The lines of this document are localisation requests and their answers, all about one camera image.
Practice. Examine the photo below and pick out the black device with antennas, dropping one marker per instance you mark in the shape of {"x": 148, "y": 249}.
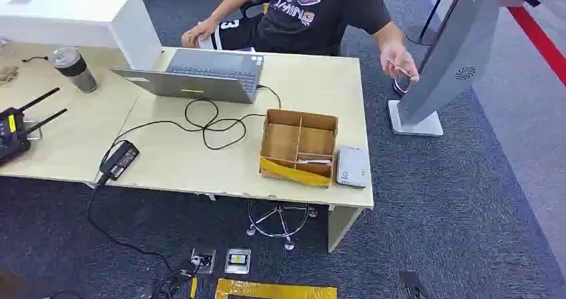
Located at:
{"x": 11, "y": 133}

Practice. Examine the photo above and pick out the grey laptop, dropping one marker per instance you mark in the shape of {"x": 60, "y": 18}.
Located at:
{"x": 208, "y": 73}

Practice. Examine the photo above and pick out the person's left hand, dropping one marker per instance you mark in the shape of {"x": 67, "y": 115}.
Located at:
{"x": 398, "y": 58}

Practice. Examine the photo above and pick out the black power adapter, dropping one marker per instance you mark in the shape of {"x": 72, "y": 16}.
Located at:
{"x": 119, "y": 161}

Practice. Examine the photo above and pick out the long yellow floor tape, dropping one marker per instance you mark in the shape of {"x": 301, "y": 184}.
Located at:
{"x": 274, "y": 290}

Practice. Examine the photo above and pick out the person's right hand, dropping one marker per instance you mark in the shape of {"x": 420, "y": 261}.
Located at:
{"x": 199, "y": 34}

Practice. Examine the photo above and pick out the wooden divided card box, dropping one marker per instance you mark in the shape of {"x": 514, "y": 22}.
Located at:
{"x": 283, "y": 142}

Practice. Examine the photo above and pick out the white counter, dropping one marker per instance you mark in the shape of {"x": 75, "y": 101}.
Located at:
{"x": 66, "y": 18}

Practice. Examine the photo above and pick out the grey kiosk stand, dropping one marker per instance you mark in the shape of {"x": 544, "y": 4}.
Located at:
{"x": 446, "y": 58}

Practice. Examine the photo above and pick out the floor socket with plug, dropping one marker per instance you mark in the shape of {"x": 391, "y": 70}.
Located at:
{"x": 203, "y": 260}

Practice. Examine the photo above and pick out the lidded coffee cup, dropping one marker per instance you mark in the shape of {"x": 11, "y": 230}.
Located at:
{"x": 76, "y": 69}

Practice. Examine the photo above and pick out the short yellow floor tape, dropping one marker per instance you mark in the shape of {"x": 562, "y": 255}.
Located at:
{"x": 193, "y": 288}

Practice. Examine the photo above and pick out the person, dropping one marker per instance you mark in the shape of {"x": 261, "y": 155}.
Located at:
{"x": 309, "y": 27}

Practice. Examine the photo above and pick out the chrome chair base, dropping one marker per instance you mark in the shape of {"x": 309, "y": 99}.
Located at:
{"x": 278, "y": 224}

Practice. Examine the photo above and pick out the black frame pole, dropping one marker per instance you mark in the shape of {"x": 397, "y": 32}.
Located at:
{"x": 435, "y": 12}

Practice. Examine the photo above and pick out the red strip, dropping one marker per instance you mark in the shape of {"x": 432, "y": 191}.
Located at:
{"x": 537, "y": 40}

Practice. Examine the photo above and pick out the black white round object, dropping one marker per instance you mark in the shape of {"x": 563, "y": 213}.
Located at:
{"x": 400, "y": 87}

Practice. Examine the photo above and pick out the white card reader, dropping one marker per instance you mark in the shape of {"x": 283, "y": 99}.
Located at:
{"x": 352, "y": 166}

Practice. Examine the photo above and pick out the pale wooden desk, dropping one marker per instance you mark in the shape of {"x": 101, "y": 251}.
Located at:
{"x": 185, "y": 160}

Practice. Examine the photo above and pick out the floor socket with yellow label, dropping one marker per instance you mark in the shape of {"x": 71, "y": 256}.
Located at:
{"x": 238, "y": 260}

